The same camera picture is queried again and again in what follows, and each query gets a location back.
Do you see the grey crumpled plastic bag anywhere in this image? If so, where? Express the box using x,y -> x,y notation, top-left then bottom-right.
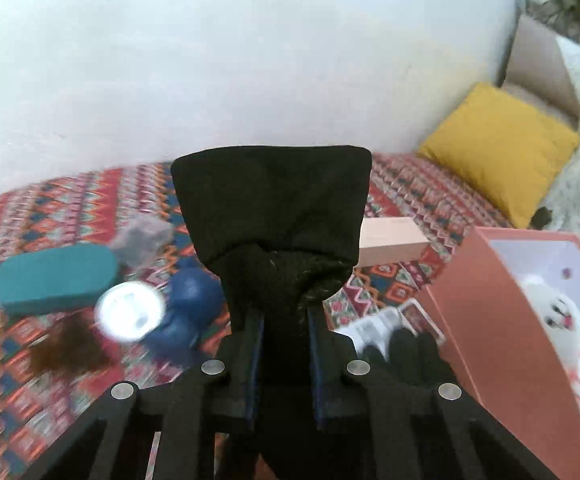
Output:
110,217 -> 173,267

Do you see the black knit hat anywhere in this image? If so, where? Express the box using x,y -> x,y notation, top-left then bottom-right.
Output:
172,145 -> 373,480

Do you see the round white lid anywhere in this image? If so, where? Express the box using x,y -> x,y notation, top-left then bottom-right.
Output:
94,281 -> 165,344

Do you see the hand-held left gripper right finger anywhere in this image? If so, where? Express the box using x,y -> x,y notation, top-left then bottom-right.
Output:
309,306 -> 561,480

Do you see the orange storage box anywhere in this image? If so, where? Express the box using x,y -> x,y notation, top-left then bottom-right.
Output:
427,226 -> 580,480

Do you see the blue toy figure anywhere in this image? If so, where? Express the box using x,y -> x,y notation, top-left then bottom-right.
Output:
144,259 -> 223,367

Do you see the brown hair clump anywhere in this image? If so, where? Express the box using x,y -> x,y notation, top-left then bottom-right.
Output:
28,310 -> 113,377

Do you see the white plush dog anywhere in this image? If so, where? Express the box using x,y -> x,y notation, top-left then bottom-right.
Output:
520,274 -> 580,433

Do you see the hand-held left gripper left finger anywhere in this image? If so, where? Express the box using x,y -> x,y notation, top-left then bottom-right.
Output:
22,305 -> 267,480

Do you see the teal oval case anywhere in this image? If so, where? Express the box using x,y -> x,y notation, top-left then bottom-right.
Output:
0,244 -> 120,317

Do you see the yellow pillow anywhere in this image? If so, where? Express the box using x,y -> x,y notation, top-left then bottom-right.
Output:
417,82 -> 580,230

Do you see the pink rectangular box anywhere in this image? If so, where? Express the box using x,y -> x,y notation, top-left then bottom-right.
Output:
359,217 -> 429,267

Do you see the black knit glove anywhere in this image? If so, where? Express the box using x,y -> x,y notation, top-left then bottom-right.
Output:
360,331 -> 459,392

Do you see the red-bordered card pack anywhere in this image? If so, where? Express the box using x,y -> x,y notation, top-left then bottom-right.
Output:
401,298 -> 446,345

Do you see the beige cushion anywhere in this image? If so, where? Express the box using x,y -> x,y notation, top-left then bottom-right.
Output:
497,14 -> 580,122

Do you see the white ribbed device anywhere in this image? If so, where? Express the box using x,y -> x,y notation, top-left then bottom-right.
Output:
337,307 -> 403,361

